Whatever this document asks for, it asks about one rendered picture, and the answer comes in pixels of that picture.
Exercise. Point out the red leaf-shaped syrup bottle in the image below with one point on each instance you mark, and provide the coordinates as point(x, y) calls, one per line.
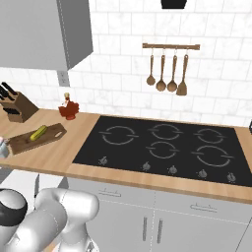
point(69, 110)

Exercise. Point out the grey wall socket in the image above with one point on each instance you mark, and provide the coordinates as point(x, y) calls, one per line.
point(63, 78)

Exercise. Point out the small wooden spoon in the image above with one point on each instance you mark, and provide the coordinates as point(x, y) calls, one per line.
point(151, 79)

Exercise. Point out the wooden utensil rail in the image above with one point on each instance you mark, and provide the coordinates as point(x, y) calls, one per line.
point(170, 46)

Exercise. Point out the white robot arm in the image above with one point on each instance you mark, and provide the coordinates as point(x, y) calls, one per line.
point(49, 216)

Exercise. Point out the grey hob knob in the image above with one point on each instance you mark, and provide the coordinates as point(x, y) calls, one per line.
point(231, 177)
point(173, 169)
point(103, 160)
point(146, 166)
point(202, 173)

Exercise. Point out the pale blue and pink object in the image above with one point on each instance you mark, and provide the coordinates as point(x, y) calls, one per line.
point(3, 147)

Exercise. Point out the grey cupboard door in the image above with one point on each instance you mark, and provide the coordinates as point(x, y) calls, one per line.
point(121, 229)
point(197, 234)
point(246, 241)

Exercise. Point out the black range hood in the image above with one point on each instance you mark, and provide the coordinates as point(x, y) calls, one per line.
point(174, 3)

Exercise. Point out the wooden ladle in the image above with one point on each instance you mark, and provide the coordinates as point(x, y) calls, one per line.
point(160, 85)
point(172, 86)

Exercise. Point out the grey drawer front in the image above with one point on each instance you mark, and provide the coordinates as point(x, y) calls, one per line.
point(131, 192)
point(229, 211)

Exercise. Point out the wooden knife block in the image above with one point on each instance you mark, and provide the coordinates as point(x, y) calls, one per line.
point(23, 108)

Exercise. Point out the grey wall cupboard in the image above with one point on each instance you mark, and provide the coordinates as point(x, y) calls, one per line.
point(36, 29)

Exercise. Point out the black hob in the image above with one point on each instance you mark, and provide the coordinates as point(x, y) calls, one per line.
point(164, 147)

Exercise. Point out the black object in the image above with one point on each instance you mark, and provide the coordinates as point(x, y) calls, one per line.
point(250, 125)

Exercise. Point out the wooden cutting board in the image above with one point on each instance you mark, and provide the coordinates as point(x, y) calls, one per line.
point(23, 142)

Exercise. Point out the green cucumber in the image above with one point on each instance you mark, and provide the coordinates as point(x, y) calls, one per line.
point(38, 133)

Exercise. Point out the wooden spatula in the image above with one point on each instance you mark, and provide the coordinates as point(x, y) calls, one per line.
point(182, 88)

